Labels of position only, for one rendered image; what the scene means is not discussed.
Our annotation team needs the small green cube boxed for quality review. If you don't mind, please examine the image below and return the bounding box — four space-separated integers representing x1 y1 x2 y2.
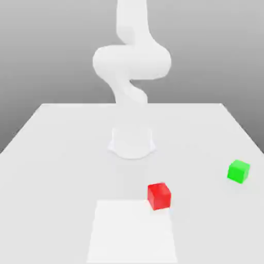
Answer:
226 159 251 184

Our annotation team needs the small red cube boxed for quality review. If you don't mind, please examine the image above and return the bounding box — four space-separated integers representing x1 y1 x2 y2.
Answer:
147 182 172 211

